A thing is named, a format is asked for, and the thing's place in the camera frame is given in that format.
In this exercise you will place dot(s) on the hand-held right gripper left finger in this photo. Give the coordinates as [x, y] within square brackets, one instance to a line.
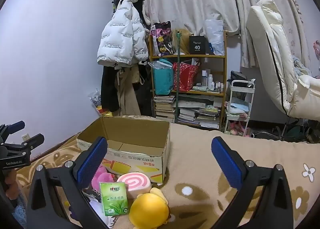
[91, 164]

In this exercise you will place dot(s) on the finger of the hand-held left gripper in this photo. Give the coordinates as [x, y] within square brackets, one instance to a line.
[35, 140]
[16, 126]

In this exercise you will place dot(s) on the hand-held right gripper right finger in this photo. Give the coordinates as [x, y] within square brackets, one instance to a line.
[226, 164]

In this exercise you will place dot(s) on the green tissue packet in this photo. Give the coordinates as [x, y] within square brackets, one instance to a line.
[113, 199]

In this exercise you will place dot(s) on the white-haired doll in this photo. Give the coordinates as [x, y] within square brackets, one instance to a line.
[96, 206]

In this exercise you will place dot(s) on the printed cardboard box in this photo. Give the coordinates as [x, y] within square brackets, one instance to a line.
[140, 161]

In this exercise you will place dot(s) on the yellow plush toy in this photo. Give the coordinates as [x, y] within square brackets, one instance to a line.
[148, 209]

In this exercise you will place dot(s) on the person's left hand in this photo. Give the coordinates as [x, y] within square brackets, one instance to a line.
[13, 184]

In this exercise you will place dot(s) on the pink fluffy plush toy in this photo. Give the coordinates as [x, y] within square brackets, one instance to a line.
[102, 177]

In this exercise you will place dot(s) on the beige patterned blanket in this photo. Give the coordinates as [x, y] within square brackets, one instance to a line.
[200, 158]

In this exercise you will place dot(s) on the black face mask packet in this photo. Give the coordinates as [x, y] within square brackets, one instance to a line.
[93, 192]

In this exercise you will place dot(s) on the pink toys in trolley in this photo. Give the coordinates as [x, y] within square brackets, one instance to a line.
[237, 128]

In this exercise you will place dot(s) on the pink swirl roll plush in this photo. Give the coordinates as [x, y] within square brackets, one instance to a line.
[136, 181]

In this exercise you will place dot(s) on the pile of books and papers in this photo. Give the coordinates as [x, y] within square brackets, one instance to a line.
[200, 116]

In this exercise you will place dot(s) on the light blue folded cloth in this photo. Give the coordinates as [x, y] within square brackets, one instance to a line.
[238, 107]

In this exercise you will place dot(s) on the plastic bag of snacks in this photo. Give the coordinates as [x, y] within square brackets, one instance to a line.
[95, 98]

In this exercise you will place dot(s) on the white trolley cart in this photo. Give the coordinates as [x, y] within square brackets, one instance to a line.
[242, 90]

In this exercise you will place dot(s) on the black coat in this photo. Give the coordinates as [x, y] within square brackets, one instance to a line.
[108, 88]

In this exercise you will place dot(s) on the beige trousers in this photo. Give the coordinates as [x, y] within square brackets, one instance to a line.
[126, 93]

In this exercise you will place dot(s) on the stack of books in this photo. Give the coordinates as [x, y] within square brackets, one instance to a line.
[165, 108]

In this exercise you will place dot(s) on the group of white cosmetic bottles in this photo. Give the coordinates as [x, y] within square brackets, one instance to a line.
[210, 80]

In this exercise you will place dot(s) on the black bag on trolley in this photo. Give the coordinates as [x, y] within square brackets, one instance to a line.
[238, 77]

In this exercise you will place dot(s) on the black hanging garment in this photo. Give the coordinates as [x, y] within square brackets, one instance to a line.
[145, 93]

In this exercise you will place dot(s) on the red patterned bag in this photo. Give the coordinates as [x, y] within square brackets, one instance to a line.
[186, 76]

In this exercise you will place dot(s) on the green pole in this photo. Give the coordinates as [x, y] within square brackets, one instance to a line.
[178, 73]

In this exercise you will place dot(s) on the teal shopping bag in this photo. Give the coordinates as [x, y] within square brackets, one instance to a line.
[162, 78]

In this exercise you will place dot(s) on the wooden shelf rack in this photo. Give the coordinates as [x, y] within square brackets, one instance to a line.
[190, 56]

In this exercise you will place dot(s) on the black gift box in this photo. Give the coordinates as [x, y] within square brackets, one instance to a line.
[198, 46]

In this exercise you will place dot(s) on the pale blue cloth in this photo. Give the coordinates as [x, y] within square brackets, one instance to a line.
[301, 67]

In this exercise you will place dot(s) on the clear plastic bag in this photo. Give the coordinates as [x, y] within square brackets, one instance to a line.
[215, 36]

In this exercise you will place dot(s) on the cream padded chair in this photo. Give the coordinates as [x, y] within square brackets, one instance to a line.
[272, 43]

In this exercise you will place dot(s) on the white puffer jacket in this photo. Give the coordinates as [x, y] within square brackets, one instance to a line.
[117, 36]

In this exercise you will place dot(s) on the blonde wig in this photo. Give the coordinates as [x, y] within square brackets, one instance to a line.
[178, 41]

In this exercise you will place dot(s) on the black printed tote bag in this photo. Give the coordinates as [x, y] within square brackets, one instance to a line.
[162, 41]

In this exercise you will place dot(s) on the wall socket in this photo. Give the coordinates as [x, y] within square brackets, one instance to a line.
[25, 137]

